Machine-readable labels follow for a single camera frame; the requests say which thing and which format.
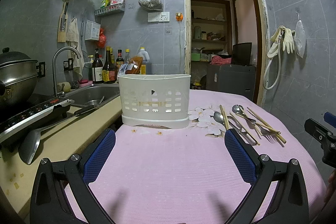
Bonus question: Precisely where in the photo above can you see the metal fork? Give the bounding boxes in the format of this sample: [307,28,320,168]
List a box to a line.
[229,115,275,136]

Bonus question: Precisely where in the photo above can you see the light bamboo chopstick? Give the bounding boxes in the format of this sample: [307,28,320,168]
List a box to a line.
[230,112,260,145]
[247,107,286,144]

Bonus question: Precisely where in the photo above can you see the dark bamboo chopstick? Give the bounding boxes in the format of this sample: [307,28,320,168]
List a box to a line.
[219,105,230,130]

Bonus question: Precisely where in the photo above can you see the small metal spoon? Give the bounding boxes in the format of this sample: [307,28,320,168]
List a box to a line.
[213,111,260,145]

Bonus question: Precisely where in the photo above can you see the large metal spoon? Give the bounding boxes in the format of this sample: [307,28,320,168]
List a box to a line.
[232,105,256,124]

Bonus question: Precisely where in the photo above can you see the chrome kitchen faucet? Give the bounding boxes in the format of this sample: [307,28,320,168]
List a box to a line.
[52,46,82,98]

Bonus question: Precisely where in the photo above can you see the person right hand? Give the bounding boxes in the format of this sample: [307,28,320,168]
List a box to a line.
[324,169,336,203]

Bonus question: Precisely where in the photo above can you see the metal ladle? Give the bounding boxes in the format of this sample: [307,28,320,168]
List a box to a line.
[18,104,99,166]

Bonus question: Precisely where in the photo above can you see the clear hanging bag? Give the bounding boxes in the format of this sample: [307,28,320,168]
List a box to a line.
[294,12,306,59]

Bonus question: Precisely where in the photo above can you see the rubber gloves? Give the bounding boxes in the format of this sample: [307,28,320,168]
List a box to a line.
[268,26,294,58]

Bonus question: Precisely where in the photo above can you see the pink floral tablecloth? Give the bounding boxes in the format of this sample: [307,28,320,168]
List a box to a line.
[89,90,326,223]

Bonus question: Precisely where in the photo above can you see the black induction cooktop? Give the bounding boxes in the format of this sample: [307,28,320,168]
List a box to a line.
[1,94,75,143]

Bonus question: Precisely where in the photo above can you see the dark grey cabinet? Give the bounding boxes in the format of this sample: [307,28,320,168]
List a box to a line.
[206,64,256,100]

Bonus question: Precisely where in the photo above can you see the stainless steel sink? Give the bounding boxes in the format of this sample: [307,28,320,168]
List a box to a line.
[64,84,120,107]

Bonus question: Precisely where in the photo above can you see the steel cooking pot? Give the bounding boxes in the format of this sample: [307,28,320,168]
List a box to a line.
[0,47,38,105]

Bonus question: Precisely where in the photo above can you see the dark soy sauce bottle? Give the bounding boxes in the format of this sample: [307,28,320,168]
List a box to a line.
[102,46,116,84]

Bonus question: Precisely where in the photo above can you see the white plastic utensil holder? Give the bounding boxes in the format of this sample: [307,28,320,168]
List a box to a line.
[118,74,191,129]

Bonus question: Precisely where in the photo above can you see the wooden shelf unit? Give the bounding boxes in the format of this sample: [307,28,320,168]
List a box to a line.
[190,0,232,89]

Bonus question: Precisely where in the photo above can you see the orange snack bag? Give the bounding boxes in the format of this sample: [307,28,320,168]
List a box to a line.
[125,56,143,75]

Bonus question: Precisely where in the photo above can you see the hanging dish towel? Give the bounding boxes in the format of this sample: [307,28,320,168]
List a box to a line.
[66,17,84,79]

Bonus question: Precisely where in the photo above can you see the wooden knife block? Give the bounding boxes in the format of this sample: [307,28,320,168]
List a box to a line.
[57,0,70,43]

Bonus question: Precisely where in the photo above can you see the red plastic bag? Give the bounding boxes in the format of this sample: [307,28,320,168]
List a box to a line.
[96,28,106,49]

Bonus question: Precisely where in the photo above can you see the cooking oil jug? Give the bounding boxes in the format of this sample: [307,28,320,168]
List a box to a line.
[137,47,152,75]

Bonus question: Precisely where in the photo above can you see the white hose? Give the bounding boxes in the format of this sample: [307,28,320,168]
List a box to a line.
[262,29,285,90]

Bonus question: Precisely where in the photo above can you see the white wall box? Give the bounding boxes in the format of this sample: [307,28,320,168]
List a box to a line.
[85,20,101,41]

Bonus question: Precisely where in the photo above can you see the white wall socket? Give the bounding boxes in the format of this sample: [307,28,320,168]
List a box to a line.
[147,12,170,23]

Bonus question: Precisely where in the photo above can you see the grey wall shelf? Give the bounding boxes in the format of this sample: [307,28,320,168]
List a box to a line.
[94,3,125,16]

